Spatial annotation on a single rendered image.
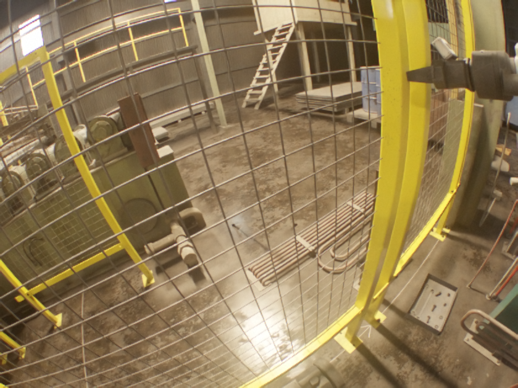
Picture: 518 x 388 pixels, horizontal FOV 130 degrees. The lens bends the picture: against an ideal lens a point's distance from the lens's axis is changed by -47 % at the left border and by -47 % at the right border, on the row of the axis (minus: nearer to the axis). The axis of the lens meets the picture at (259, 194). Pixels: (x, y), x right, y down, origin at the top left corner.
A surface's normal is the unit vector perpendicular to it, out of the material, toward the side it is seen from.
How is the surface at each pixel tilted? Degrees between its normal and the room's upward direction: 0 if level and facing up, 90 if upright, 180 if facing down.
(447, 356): 0
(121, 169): 90
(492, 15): 90
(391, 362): 0
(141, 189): 90
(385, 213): 90
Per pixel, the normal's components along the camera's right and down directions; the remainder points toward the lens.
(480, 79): -0.81, 0.53
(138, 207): 0.53, 0.34
